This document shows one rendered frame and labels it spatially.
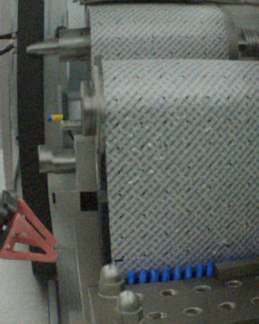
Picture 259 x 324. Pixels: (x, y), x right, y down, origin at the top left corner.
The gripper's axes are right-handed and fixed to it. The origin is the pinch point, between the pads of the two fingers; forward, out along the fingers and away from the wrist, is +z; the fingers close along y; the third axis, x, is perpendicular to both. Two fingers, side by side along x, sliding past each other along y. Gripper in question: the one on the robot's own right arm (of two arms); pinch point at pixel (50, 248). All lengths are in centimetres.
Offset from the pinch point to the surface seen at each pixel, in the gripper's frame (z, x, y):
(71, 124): -4.3, 15.6, -4.8
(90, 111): -3.2, 18.5, -2.3
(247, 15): 19, 49, -38
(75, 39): -8.8, 26.4, -27.9
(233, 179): 17.3, 19.7, 0.5
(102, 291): 7.2, 0.1, 7.9
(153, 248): 12.2, 6.5, 0.4
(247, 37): 18, 43, -29
